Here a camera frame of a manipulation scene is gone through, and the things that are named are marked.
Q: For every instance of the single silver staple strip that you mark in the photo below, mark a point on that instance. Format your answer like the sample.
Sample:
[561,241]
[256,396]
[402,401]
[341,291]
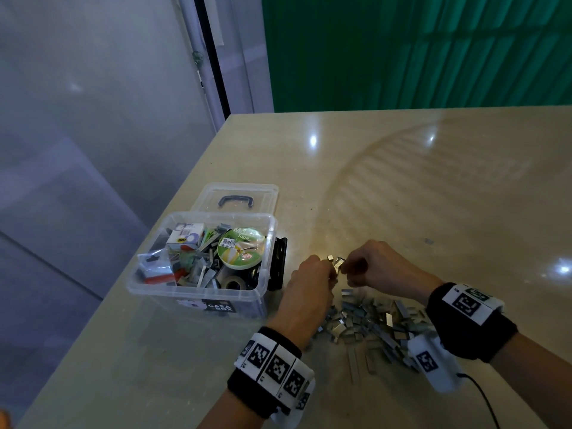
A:
[337,261]

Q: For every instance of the person's right hand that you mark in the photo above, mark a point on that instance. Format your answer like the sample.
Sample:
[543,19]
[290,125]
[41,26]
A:
[389,266]

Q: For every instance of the green sticky note pad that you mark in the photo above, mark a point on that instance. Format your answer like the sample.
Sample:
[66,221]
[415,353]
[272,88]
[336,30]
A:
[208,241]

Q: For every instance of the person's left hand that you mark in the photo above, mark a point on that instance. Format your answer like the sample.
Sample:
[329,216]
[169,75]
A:
[304,295]

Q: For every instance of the person's left forearm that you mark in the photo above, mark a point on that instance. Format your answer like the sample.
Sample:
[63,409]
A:
[228,413]

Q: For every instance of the transparent box lid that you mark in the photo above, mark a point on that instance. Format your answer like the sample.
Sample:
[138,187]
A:
[264,194]

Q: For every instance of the pile of metal staple strips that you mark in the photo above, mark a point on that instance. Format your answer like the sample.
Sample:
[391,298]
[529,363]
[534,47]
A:
[375,326]

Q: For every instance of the black window post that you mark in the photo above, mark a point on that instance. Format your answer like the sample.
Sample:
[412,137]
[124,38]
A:
[213,53]

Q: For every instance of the person's right forearm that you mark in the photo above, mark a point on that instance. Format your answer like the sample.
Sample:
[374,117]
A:
[536,379]

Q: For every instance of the black marker wristband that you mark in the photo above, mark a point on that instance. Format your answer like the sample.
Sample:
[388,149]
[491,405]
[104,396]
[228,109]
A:
[469,319]
[268,371]

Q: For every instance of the green curtain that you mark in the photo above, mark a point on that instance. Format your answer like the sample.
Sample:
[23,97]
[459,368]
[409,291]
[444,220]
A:
[420,49]

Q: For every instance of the transparent storage box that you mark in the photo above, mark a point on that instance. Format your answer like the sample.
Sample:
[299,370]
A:
[147,295]

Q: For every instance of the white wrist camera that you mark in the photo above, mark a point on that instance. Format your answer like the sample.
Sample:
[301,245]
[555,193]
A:
[433,362]
[304,406]

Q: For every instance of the small white staple box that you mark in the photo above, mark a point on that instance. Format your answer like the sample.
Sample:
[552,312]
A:
[186,236]

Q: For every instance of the red stapler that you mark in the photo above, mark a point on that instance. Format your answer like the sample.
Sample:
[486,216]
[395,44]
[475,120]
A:
[156,279]

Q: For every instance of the small clear tape roll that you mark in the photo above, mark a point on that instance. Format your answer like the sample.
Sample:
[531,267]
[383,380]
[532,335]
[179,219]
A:
[234,281]

